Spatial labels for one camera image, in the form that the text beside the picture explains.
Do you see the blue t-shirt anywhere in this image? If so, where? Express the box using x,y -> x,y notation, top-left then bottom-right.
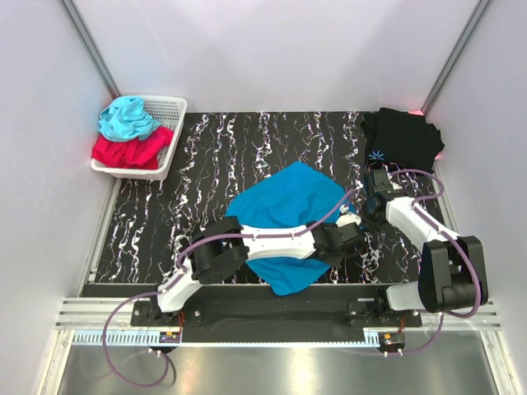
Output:
226,162 -> 345,296

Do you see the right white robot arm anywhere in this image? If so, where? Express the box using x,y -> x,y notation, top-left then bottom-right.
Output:
361,191 -> 488,327

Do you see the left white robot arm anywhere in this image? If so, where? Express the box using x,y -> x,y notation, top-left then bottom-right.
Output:
148,214 -> 366,326

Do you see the black folded t-shirt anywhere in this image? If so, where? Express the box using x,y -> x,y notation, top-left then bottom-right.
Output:
361,108 -> 445,173

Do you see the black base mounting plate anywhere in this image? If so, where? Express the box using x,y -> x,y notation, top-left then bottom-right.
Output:
131,284 -> 422,345

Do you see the pink folded cloth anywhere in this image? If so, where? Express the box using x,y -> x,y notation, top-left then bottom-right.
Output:
408,110 -> 445,160

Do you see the red t-shirt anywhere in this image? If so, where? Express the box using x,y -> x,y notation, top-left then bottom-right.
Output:
91,126 -> 174,170

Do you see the white plastic basket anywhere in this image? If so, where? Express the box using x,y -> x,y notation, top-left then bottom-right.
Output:
90,95 -> 187,181

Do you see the light turquoise t-shirt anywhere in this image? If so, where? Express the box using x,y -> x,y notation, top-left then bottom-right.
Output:
98,95 -> 161,142

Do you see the right aluminium corner post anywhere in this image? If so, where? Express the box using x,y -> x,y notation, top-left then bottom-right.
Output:
421,0 -> 493,116

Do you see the aluminium corner post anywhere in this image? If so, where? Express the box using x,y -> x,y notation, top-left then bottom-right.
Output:
421,0 -> 493,116
58,0 -> 121,99

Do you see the aluminium frame rail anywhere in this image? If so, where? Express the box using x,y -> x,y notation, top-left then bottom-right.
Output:
55,298 -> 501,331

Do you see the left aluminium corner post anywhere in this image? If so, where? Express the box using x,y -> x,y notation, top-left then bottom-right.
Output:
58,0 -> 121,99

